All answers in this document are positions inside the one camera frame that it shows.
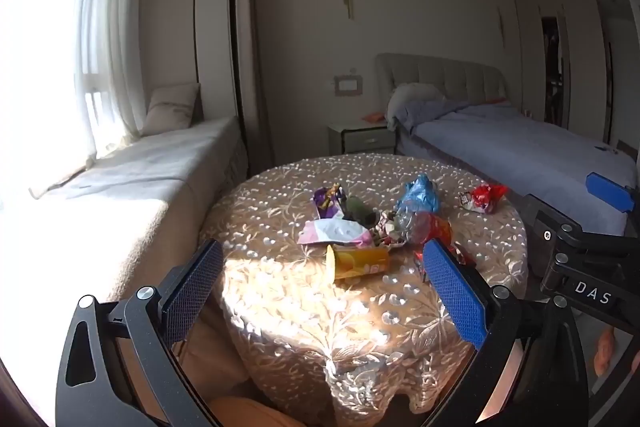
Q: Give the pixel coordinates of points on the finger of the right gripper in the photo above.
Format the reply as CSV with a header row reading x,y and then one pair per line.
x,y
617,196

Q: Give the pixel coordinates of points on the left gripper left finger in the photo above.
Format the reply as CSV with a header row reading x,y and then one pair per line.
x,y
93,386

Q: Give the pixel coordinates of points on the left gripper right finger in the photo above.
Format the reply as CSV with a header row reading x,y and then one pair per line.
x,y
550,386

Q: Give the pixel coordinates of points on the red snack bag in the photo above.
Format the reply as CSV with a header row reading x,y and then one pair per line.
x,y
483,198

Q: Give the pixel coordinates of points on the orange red wrapper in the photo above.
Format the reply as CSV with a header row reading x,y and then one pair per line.
x,y
425,226

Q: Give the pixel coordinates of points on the blue plastic bag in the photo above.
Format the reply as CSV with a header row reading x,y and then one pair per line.
x,y
420,196

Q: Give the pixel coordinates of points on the floral wrapper ball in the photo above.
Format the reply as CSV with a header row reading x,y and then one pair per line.
x,y
386,231

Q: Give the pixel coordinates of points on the green cylindrical object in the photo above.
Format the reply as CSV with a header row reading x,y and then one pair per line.
x,y
357,210

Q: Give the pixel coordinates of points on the purple snack wrapper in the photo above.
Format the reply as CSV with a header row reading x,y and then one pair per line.
x,y
330,201

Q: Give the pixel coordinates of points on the person's hand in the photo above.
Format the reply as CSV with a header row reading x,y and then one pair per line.
x,y
604,351

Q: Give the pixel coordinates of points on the beige window seat bench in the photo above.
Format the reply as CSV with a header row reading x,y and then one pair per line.
x,y
123,224

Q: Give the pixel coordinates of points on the beige wardrobe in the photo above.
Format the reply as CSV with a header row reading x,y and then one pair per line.
x,y
567,63

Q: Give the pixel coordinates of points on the grey upholstered bed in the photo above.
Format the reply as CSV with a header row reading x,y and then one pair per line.
x,y
477,128

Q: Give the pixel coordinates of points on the beige embroidered tablecloth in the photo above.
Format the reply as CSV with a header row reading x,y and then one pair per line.
x,y
320,349

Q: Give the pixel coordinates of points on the grey pillow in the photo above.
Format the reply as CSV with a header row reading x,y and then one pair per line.
x,y
409,92

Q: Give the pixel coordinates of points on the orange item on nightstand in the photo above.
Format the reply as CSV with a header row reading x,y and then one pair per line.
x,y
374,118

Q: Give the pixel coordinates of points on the beige cushion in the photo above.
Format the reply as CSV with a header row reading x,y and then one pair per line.
x,y
171,109

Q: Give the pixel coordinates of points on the grey bedside nightstand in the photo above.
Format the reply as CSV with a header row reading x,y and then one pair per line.
x,y
360,137

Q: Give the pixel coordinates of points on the white sheer curtain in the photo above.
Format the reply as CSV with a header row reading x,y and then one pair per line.
x,y
108,73

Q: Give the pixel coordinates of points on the framed wall switch panel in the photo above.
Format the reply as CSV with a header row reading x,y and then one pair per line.
x,y
348,85

